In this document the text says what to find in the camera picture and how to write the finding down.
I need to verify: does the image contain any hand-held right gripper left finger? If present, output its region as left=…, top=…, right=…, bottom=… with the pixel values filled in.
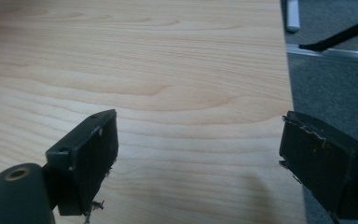
left=45, top=108, right=119, bottom=217

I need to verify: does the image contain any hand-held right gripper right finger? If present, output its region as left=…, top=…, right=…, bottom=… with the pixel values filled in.
left=278, top=110, right=358, bottom=220

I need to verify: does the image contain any black stand leg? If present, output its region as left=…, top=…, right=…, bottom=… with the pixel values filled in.
left=298, top=0, right=358, bottom=53

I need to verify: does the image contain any white table leg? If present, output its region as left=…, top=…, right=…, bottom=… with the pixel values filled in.
left=285, top=0, right=301, bottom=34

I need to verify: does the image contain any silver metal rail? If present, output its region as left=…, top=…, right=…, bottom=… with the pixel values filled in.
left=286, top=43, right=358, bottom=63

